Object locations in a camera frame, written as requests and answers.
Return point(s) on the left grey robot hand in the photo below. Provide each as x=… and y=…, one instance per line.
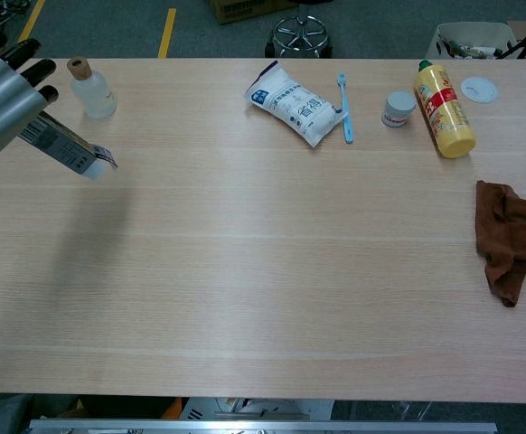
x=1, y=104

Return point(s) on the small grey cardboard box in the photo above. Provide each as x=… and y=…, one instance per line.
x=64, y=144

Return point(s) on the clear bottle with cork cap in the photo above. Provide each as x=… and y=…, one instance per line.
x=96, y=97

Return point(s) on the yellow dish soap bottle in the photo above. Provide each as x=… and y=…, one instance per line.
x=446, y=117

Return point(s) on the brown cardboard box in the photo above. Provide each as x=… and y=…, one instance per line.
x=240, y=11

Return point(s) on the white powder bag blue print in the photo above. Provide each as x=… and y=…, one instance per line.
x=294, y=108

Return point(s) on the chrome stool base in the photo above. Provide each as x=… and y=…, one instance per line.
x=299, y=36

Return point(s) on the light blue toothbrush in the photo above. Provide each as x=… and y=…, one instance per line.
x=346, y=113

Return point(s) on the small white jar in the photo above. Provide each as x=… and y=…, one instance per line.
x=398, y=108

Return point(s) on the white open storage box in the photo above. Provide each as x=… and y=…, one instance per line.
x=471, y=34

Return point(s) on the brown cloth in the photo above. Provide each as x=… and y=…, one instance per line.
x=511, y=235

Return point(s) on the aluminium profile rail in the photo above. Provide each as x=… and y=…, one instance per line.
x=263, y=427

